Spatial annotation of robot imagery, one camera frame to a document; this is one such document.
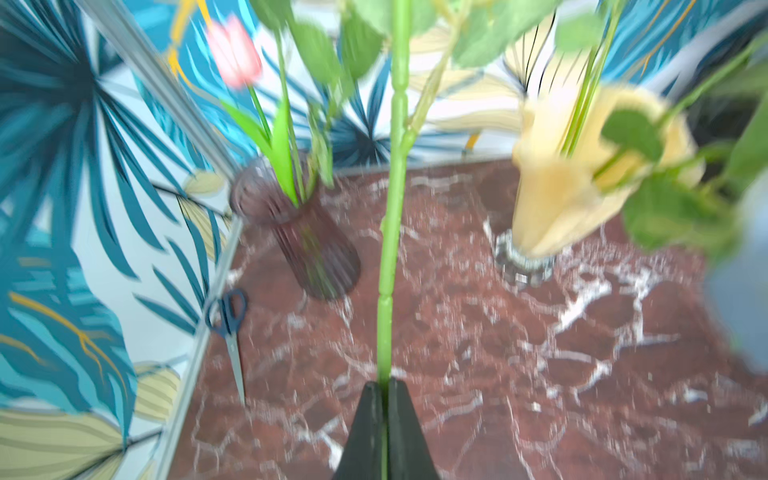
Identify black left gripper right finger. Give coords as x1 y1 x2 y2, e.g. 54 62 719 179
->
384 378 440 480

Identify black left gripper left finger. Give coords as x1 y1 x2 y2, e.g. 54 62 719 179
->
332 381 384 480

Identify pink tulip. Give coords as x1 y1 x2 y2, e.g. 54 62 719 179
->
206 16 302 206

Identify pink rose small bud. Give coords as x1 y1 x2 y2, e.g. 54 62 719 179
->
353 0 561 387

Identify dark purple ribbed vase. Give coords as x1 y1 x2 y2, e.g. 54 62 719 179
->
229 151 361 301

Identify cream yellow fluted vase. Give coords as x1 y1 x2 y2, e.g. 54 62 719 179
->
493 84 698 288

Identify scissors with blue handle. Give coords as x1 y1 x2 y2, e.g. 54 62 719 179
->
204 288 248 405

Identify left aluminium frame post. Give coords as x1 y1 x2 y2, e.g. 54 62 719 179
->
76 0 240 180

